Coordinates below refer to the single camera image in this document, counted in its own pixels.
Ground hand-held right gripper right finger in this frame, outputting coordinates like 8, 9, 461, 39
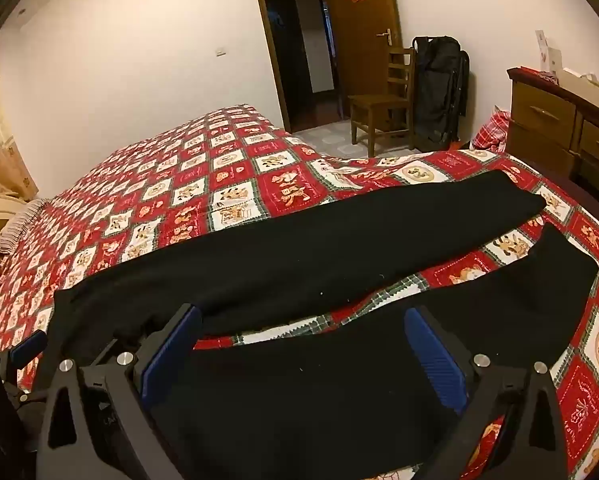
403, 305, 569, 480

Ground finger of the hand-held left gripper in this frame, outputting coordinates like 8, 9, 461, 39
0, 331, 49, 411

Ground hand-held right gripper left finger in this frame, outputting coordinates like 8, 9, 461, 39
38, 303, 203, 480

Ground black pants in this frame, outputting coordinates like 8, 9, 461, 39
47, 169, 599, 480

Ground striped pillow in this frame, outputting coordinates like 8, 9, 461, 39
0, 197, 53, 255

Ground red printed bear blanket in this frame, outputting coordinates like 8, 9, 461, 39
0, 104, 599, 480

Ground red plaid bag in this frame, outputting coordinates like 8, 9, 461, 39
469, 106, 511, 153

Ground wooden chair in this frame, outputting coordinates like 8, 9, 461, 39
348, 47, 416, 157

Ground black folded bag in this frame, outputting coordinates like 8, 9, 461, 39
410, 36, 470, 152

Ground wooden dresser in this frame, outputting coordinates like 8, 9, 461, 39
507, 66, 599, 207

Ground cardboard box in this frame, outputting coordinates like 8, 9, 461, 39
559, 67, 599, 112

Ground white box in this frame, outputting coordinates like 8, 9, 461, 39
534, 30, 563, 74

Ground brown wooden door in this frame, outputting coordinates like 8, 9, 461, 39
321, 0, 404, 126

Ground wooden door frame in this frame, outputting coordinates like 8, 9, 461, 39
250, 0, 293, 134

